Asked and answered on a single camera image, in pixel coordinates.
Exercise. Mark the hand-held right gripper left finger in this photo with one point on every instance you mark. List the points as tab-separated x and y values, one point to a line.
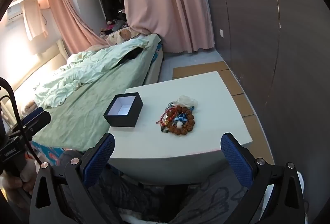
99	159

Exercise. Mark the narrow pink curtain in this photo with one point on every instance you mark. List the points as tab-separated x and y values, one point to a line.
74	20

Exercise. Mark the white table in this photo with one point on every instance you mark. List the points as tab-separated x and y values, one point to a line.
206	100

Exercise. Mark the pile of clothes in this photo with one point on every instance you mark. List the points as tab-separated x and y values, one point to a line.
113	25

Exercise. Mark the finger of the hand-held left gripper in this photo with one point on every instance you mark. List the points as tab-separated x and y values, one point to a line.
36	117

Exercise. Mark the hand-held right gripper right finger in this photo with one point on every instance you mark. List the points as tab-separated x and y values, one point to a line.
237	159

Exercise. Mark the white wall socket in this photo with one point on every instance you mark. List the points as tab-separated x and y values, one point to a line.
221	33

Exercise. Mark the white hanging cloth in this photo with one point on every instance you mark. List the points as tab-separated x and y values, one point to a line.
33	18

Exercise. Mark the black jewelry box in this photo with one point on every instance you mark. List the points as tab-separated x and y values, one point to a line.
121	121

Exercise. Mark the light green duvet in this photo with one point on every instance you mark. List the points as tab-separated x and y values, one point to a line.
98	64

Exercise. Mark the dark brown wardrobe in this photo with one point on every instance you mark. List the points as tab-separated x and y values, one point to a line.
270	46

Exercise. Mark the white air conditioner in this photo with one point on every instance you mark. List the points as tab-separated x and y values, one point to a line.
14	12

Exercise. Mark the bear print pillow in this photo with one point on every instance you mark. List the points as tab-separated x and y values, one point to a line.
121	34

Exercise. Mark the colourful printed bed sheet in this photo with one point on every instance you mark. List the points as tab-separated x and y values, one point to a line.
49	153

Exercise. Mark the white sheer pouch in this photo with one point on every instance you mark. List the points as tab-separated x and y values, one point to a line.
188	100

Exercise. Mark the brown cardboard sheet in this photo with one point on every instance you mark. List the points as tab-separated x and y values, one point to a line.
239	100

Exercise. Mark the person's left hand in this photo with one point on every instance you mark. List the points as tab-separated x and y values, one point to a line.
14	184

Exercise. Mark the bed with green sheet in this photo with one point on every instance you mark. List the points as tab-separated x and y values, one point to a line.
90	110

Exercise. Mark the wide pink curtain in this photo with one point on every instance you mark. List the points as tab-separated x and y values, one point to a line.
165	2

